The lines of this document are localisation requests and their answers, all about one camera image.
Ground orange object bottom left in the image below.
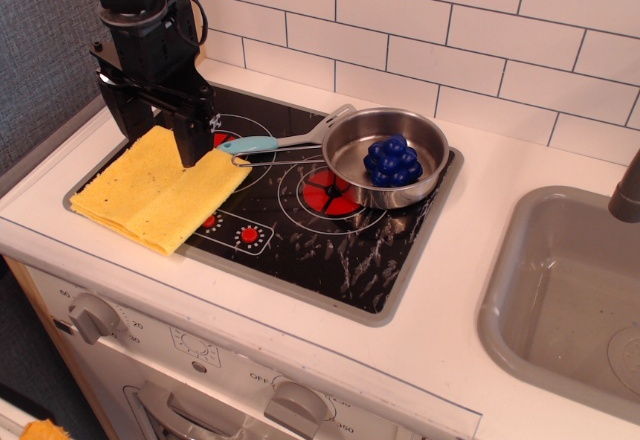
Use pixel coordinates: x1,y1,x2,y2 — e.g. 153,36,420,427
19,420,71,440

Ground grey right oven knob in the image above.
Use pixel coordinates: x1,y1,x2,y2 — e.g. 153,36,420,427
264,382,329,439

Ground grey left oven knob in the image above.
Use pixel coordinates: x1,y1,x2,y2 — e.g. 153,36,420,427
69,293,120,345

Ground blue toy grapes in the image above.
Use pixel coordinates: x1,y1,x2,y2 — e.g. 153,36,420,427
363,134,423,188

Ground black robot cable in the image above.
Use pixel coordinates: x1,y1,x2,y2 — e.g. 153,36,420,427
167,0,209,46

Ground grey plastic sink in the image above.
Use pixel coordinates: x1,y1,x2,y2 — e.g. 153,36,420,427
478,186,639,423

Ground black toy stove top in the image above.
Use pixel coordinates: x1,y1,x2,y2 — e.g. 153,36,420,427
179,88,463,326

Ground stainless steel pan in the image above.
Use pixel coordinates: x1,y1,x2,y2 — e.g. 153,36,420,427
218,104,450,209

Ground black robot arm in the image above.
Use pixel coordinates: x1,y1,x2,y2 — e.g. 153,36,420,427
90,0,216,167

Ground grey faucet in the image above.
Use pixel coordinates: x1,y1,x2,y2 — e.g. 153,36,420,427
608,151,640,223

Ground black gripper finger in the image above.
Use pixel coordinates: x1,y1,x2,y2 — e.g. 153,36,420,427
158,104,215,168
99,79,156,139

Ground white toy oven front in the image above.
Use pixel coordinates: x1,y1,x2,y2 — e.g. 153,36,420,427
27,268,480,439

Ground yellow folded cloth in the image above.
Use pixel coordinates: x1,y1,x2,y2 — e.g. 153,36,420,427
70,126,252,255

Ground grey spatula blue handle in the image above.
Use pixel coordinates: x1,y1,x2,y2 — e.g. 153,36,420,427
217,104,356,155

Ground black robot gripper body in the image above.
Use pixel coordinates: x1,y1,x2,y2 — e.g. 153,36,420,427
93,0,214,116

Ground grey oven knob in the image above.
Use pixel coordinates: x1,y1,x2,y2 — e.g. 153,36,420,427
264,382,329,439
69,293,120,345

